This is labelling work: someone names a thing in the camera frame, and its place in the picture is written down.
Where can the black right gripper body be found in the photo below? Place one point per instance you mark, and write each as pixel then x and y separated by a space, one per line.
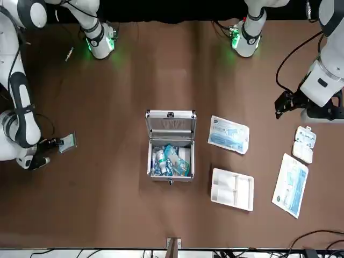
pixel 45 147

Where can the white hinged pill box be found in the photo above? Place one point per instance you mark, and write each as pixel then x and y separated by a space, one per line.
pixel 303 153

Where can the teal printed pouch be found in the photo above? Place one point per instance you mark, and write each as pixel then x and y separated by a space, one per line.
pixel 177 164

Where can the white side table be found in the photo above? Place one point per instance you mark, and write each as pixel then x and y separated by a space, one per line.
pixel 121 254

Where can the blue white flat packet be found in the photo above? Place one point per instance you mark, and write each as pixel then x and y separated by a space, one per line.
pixel 228 134

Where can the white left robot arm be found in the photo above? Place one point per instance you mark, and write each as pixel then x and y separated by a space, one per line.
pixel 251 43

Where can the white disinfectant bottle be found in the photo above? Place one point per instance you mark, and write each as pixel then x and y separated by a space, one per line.
pixel 162 164

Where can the aluminium first-aid case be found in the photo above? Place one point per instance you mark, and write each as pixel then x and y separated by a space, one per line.
pixel 172 126

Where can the clear bag of bandages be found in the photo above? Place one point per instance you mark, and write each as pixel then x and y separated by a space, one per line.
pixel 68 143

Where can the aluminium frame post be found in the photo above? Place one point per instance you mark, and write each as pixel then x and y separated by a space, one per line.
pixel 173 248

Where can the long blue white packet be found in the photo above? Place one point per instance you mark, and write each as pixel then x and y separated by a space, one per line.
pixel 290 185

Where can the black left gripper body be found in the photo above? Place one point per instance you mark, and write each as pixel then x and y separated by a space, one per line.
pixel 299 100

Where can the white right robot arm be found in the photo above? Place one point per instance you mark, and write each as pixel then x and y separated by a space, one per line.
pixel 99 48

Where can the blue white sachets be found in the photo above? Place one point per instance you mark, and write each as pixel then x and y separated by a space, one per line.
pixel 154 166

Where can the white plastic partition tray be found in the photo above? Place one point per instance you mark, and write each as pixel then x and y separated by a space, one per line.
pixel 242 193

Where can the small white box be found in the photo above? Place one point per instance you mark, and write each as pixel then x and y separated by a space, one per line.
pixel 185 153

